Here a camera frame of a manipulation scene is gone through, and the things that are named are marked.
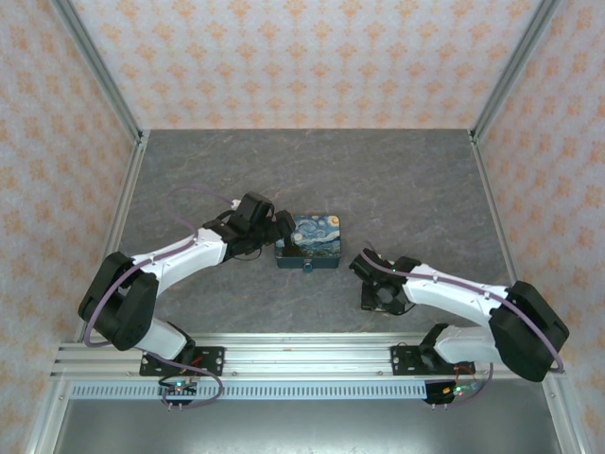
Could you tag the small blue padlock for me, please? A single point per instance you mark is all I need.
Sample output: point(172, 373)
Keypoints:
point(307, 268)

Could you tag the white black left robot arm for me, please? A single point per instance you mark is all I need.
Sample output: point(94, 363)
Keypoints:
point(179, 260)

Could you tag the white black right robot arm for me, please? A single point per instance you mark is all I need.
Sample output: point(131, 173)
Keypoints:
point(449, 294)

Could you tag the starry night tin box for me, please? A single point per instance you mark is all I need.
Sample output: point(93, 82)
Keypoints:
point(314, 239)

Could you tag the circuit board with LEDs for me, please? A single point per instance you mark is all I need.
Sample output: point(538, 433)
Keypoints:
point(456, 390)
point(178, 385)

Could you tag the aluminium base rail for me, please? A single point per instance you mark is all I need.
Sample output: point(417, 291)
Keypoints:
point(307, 354)

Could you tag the aluminium table side rail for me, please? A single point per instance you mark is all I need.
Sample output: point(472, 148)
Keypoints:
point(124, 227)
point(494, 213)

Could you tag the aluminium frame post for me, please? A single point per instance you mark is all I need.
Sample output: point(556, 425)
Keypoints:
point(101, 71)
point(513, 71)

